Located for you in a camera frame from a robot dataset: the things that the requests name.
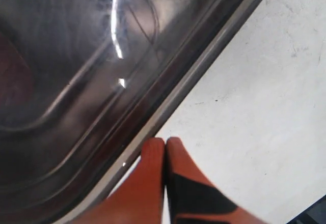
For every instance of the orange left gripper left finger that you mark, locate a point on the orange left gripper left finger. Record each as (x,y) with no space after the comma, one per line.
(139,199)

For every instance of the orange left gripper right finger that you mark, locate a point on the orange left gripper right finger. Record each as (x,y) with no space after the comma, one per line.
(192,197)

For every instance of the steel two-compartment lunch box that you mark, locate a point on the steel two-compartment lunch box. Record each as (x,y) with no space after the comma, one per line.
(119,152)

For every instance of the dark transparent lunch box lid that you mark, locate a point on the dark transparent lunch box lid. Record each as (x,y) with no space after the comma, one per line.
(71,72)

